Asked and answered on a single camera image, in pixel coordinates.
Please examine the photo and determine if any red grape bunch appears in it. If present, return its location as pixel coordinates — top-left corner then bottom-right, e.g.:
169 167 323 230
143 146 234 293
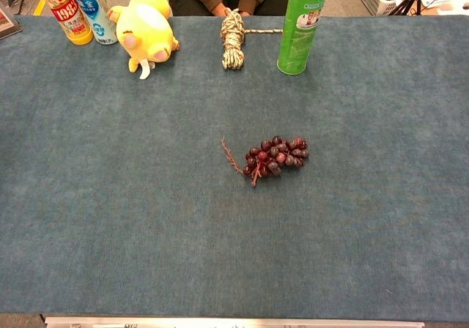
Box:
221 135 311 187

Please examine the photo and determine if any blue felt table mat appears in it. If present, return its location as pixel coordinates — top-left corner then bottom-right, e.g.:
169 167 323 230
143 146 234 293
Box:
0 14 469 318

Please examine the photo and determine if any green cylindrical chip can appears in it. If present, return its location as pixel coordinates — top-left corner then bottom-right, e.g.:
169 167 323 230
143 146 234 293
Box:
276 0 333 76

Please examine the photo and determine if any yellow plush toy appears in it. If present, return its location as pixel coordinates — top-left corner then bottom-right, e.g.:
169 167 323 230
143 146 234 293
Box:
107 0 181 81

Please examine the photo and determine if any white bottle with blue label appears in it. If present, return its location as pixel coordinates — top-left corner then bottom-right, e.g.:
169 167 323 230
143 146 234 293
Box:
68 0 119 46

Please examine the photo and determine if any orange bottle with red label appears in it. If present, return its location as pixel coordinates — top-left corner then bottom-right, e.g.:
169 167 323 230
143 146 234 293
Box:
31 0 95 46

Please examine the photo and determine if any bundled beige braided rope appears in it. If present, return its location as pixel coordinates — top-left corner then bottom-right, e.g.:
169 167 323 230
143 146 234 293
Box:
220 7 284 71

